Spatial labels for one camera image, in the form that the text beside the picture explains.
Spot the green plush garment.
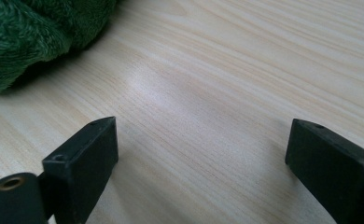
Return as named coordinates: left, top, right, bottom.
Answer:
left=0, top=0, right=119, bottom=96

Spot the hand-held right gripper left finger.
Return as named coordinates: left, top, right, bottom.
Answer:
left=41, top=116, right=119, bottom=224

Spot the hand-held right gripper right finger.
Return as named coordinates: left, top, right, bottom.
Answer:
left=285, top=118, right=364, bottom=224

